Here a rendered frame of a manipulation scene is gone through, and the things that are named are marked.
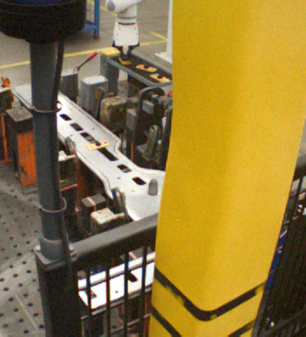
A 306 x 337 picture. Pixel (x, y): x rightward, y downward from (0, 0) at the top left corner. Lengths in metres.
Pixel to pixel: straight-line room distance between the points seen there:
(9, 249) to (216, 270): 1.42
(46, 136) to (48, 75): 0.05
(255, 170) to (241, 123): 0.06
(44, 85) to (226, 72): 0.14
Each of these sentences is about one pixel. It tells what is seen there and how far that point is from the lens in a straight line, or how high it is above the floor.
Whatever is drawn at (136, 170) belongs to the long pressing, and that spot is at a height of 1.00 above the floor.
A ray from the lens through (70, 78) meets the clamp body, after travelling 2.32.
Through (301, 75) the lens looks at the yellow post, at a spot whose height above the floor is 1.75.
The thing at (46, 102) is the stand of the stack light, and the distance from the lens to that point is 0.41.
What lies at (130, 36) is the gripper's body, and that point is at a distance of 2.12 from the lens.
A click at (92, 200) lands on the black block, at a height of 0.99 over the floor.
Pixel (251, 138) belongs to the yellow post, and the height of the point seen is 1.71.
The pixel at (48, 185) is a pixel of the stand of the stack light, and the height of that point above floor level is 1.64.
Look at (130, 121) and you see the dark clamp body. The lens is 1.90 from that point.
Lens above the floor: 1.89
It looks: 31 degrees down
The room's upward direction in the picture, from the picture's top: 3 degrees clockwise
